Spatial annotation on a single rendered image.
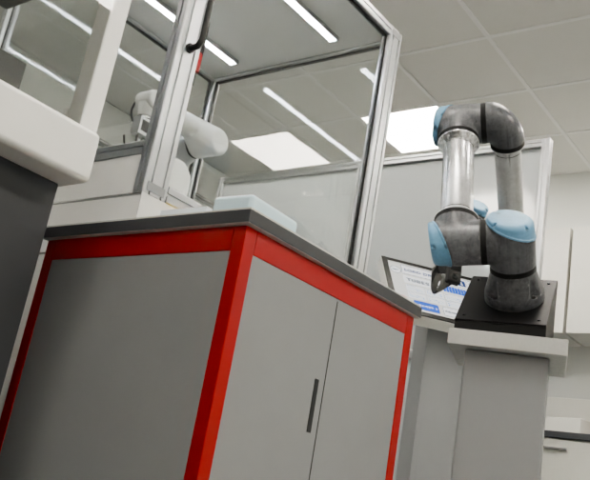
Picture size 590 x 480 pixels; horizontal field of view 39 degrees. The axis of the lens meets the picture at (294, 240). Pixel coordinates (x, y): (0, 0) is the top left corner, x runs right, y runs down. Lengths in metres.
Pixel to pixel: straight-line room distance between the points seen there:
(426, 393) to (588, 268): 2.71
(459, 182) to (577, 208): 3.87
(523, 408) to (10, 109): 1.31
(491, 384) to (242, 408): 0.82
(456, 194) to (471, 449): 0.65
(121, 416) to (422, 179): 2.92
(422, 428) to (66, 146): 1.76
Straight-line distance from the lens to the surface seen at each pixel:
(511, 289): 2.14
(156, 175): 2.10
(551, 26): 4.58
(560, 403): 5.67
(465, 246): 2.10
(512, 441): 2.06
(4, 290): 1.60
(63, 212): 2.28
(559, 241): 5.62
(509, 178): 2.49
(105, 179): 2.20
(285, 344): 1.51
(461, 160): 2.29
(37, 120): 1.58
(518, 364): 2.09
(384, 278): 2.97
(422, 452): 2.94
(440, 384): 2.98
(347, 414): 1.68
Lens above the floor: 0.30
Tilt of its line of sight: 17 degrees up
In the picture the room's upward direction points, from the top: 10 degrees clockwise
